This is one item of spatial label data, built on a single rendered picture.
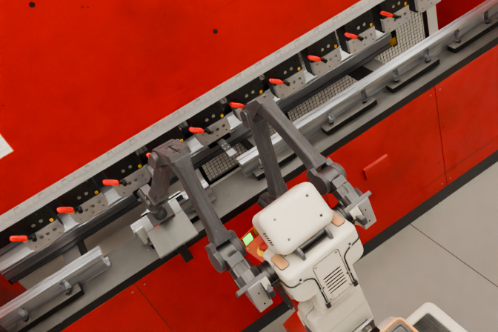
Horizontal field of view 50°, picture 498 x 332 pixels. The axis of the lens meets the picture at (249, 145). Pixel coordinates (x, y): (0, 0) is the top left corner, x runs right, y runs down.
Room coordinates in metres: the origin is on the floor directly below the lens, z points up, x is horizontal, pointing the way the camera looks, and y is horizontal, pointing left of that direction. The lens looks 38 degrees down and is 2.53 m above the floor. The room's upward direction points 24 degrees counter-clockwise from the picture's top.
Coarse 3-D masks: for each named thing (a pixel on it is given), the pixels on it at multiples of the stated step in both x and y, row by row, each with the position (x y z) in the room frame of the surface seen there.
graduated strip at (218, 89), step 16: (368, 0) 2.06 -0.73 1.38; (336, 16) 2.02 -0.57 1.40; (320, 32) 2.00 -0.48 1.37; (288, 48) 1.96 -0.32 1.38; (256, 64) 1.92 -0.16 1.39; (208, 96) 1.86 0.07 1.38; (176, 112) 1.83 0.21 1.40; (128, 144) 1.77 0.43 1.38; (96, 160) 1.74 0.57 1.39; (48, 192) 1.69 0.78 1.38; (16, 208) 1.66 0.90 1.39; (0, 224) 1.64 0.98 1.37
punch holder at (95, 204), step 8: (80, 184) 1.72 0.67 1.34; (88, 184) 1.72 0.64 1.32; (96, 184) 1.77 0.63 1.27; (72, 192) 1.71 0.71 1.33; (80, 192) 1.71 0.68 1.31; (88, 192) 1.72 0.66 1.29; (64, 200) 1.70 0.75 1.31; (72, 200) 1.70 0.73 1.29; (80, 200) 1.71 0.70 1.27; (88, 200) 1.71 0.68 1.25; (96, 200) 1.72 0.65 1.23; (104, 200) 1.72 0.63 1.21; (88, 208) 1.71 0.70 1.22; (96, 208) 1.71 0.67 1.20; (104, 208) 1.72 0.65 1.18; (72, 216) 1.69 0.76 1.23; (80, 216) 1.70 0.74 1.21; (88, 216) 1.70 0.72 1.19
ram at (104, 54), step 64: (0, 0) 1.75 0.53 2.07; (64, 0) 1.79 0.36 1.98; (128, 0) 1.84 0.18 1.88; (192, 0) 1.89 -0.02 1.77; (256, 0) 1.95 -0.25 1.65; (320, 0) 2.01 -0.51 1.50; (384, 0) 2.08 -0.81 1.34; (0, 64) 1.72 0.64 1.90; (64, 64) 1.77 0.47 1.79; (128, 64) 1.81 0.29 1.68; (192, 64) 1.86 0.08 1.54; (0, 128) 1.69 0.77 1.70; (64, 128) 1.74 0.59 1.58; (128, 128) 1.78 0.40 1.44; (0, 192) 1.66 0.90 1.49; (64, 192) 1.70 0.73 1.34
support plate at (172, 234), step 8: (176, 208) 1.74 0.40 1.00; (176, 216) 1.69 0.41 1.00; (184, 216) 1.67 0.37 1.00; (144, 224) 1.73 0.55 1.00; (168, 224) 1.67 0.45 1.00; (176, 224) 1.65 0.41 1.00; (184, 224) 1.63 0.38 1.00; (192, 224) 1.61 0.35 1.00; (152, 232) 1.67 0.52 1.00; (160, 232) 1.65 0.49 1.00; (168, 232) 1.63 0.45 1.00; (176, 232) 1.61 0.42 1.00; (184, 232) 1.59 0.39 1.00; (192, 232) 1.57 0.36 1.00; (152, 240) 1.62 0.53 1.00; (160, 240) 1.60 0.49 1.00; (168, 240) 1.58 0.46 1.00; (176, 240) 1.56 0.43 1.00; (184, 240) 1.54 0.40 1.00; (160, 248) 1.56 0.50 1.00; (168, 248) 1.54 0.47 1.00; (160, 256) 1.51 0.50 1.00
